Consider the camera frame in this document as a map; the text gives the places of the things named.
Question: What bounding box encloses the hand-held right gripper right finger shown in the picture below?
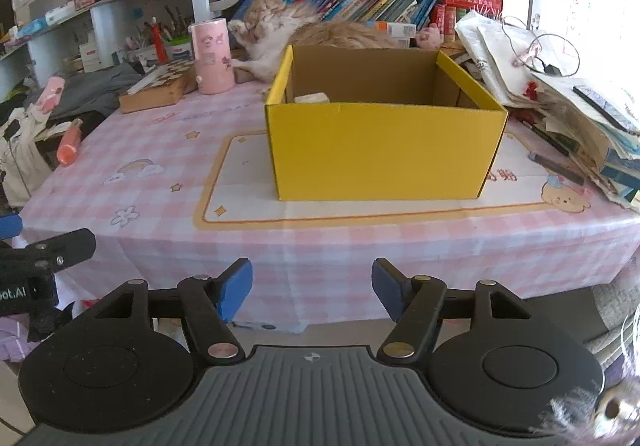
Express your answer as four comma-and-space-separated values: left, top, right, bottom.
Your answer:
371, 257, 531, 361

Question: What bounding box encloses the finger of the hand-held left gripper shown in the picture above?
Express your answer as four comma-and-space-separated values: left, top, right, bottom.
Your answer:
0, 228, 97, 272
0, 213, 24, 241

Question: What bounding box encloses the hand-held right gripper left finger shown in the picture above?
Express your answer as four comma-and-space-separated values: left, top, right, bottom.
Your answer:
92, 257, 254, 359

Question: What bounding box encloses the yellow cardboard box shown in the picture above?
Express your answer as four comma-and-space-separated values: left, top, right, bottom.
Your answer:
265, 44, 509, 202

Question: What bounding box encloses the pink checked desktop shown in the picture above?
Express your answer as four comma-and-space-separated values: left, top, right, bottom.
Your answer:
20, 76, 640, 332

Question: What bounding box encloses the white printed garment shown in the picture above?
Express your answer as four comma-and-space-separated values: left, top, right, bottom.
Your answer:
0, 108, 76, 207

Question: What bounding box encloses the coral orange bottle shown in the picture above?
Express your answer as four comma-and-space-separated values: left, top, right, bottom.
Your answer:
56, 118, 83, 167

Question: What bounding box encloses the pink plush mitten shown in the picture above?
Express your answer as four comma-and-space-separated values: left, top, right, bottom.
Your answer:
37, 76, 66, 114

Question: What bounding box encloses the wooden chessboard box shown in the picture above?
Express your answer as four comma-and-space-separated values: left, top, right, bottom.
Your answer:
118, 60, 197, 114

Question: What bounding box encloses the white flat case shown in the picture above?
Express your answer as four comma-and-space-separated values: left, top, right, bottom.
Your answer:
126, 68, 171, 94

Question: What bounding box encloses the grey marker pen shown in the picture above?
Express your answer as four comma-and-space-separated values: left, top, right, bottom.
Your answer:
527, 151, 586, 187

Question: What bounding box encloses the black pen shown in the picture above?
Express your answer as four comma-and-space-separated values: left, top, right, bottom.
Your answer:
515, 113, 571, 157

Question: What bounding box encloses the holder of brushes and pens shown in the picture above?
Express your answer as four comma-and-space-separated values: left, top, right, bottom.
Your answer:
125, 6, 193, 62

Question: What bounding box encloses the red tassel ornament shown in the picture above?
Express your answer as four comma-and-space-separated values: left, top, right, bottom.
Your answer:
150, 16, 168, 64

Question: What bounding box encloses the pink sticker-covered canister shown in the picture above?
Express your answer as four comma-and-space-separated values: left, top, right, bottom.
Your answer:
188, 17, 236, 95

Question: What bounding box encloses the grey striped cushion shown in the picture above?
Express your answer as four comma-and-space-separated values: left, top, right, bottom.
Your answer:
592, 271, 640, 367

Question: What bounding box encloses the pile of papers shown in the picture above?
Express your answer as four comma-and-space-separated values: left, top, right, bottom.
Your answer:
455, 11, 640, 214

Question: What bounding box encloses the fluffy grey charm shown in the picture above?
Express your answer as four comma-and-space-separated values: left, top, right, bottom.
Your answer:
537, 306, 640, 446

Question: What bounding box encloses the pink plush pig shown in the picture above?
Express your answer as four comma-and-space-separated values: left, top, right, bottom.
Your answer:
416, 25, 443, 50

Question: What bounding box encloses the orange and white cat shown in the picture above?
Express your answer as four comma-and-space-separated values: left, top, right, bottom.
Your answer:
227, 0, 401, 82

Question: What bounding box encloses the row of books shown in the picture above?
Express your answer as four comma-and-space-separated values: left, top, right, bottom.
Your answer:
235, 0, 503, 39

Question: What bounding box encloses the black cable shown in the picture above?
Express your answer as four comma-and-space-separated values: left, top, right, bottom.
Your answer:
500, 16, 581, 77

